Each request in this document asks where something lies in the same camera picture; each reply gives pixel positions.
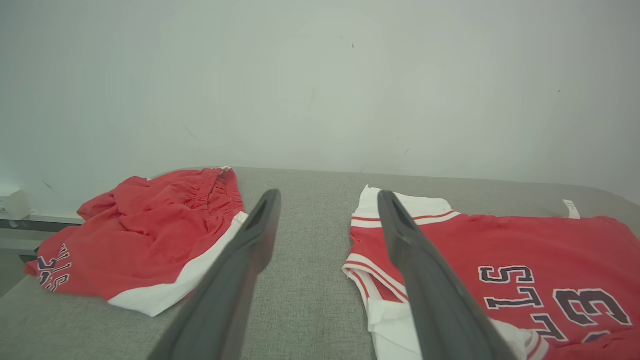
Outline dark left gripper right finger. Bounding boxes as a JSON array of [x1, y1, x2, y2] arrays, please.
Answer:
[[377, 189, 518, 360]]

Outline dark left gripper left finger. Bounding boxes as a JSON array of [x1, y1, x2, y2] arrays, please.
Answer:
[[147, 188, 282, 360]]

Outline red white basketball jersey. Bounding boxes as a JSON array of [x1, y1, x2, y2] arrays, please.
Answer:
[[342, 185, 640, 360]]

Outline red white-striped shorts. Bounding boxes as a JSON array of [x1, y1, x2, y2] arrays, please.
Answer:
[[24, 167, 249, 318]]

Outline small white box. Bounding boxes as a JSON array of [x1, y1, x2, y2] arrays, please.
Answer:
[[0, 189, 33, 221]]

